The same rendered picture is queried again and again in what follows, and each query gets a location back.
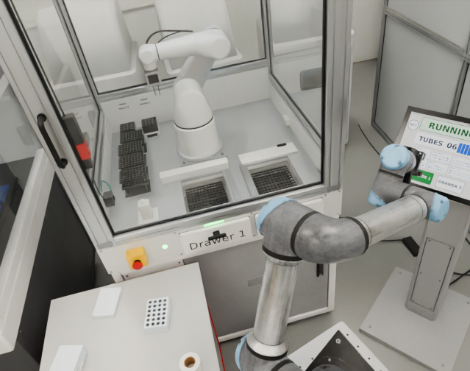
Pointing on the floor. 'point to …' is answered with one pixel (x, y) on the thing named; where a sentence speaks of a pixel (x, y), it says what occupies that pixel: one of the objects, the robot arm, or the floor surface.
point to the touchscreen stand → (426, 298)
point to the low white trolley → (64, 315)
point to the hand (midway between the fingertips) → (412, 173)
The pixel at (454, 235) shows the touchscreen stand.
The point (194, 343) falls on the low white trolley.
